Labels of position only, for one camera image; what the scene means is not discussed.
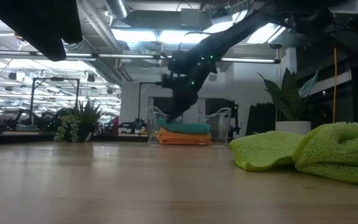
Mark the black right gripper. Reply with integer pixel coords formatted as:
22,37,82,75
162,51,217,122

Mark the teal microfiber towel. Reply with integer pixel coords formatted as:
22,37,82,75
156,117,211,135

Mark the orange microfiber towel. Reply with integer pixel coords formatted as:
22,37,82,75
156,128,213,146

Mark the green microfiber towel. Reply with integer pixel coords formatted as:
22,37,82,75
229,121,358,187

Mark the clear plastic bin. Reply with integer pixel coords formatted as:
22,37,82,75
147,106,232,146

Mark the long ceiling light bar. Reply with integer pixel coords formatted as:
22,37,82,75
0,49,282,65

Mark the small green succulent plant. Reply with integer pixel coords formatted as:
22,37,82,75
53,99,104,143

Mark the snake plant in white pot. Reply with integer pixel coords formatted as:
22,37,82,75
258,67,319,135

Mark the round silver ceiling duct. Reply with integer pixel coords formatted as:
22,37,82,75
104,0,131,20

